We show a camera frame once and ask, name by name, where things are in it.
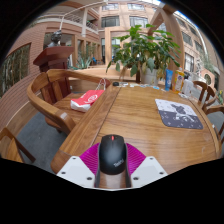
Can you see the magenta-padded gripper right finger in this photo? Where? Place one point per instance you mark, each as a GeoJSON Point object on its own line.
{"type": "Point", "coordinates": [148, 170]}

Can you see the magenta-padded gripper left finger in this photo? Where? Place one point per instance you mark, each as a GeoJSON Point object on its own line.
{"type": "Point", "coordinates": [75, 170]}

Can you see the black computer mouse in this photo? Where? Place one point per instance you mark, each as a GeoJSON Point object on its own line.
{"type": "Point", "coordinates": [112, 153]}

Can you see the grey white printed mouse pad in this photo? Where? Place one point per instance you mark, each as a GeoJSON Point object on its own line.
{"type": "Point", "coordinates": [178, 115]}

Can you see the wooden armchair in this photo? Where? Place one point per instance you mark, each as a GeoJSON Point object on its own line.
{"type": "Point", "coordinates": [10, 148]}
{"type": "Point", "coordinates": [209, 91]}
{"type": "Point", "coordinates": [43, 100]}
{"type": "Point", "coordinates": [216, 110]}

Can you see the red and white bag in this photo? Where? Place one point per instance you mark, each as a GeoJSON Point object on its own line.
{"type": "Point", "coordinates": [86, 100]}

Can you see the white pump bottle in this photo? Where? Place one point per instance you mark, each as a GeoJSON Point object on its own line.
{"type": "Point", "coordinates": [187, 87]}

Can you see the blue tube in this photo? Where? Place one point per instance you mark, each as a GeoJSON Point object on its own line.
{"type": "Point", "coordinates": [169, 80]}

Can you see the black key fob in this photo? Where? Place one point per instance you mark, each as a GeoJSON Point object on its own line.
{"type": "Point", "coordinates": [115, 83]}

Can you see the spiky green agave plant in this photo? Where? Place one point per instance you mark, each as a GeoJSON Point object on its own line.
{"type": "Point", "coordinates": [82, 62]}

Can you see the green plant in white pot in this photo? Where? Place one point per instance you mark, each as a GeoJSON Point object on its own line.
{"type": "Point", "coordinates": [146, 50]}

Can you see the dark bust sculpture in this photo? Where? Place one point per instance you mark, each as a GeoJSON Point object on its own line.
{"type": "Point", "coordinates": [55, 38]}

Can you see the dark wooden pedestal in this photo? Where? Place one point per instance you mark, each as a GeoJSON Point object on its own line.
{"type": "Point", "coordinates": [53, 58]}

